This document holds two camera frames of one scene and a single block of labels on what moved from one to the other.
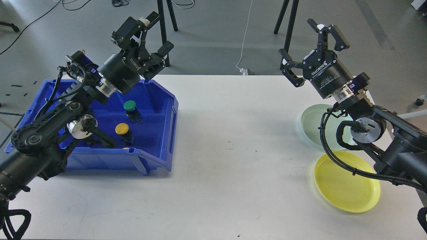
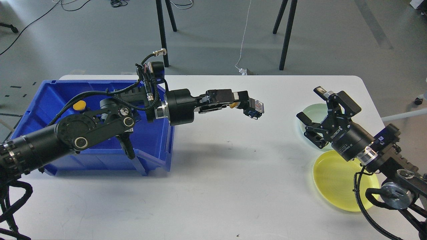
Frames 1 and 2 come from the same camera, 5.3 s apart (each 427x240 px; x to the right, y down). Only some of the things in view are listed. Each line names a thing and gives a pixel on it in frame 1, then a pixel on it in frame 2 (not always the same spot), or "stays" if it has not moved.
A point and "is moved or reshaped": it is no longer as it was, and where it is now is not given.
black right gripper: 327,75 to 347,138
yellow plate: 341,188 stays
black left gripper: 124,69 to 181,105
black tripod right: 295,8 stays
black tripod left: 162,25 stays
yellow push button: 127,136 is moved or reshaped
